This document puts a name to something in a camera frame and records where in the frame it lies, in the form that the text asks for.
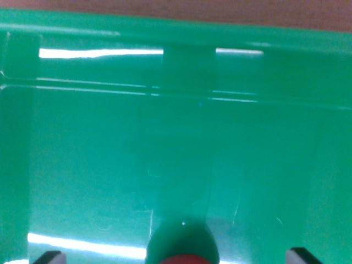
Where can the green plastic bin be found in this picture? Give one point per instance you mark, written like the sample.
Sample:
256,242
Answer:
176,137

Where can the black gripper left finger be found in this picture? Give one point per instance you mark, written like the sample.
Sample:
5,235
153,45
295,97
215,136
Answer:
52,258

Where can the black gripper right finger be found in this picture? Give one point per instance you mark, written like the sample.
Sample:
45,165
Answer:
299,257

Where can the red round fruit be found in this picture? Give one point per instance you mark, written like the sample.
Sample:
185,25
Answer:
182,259

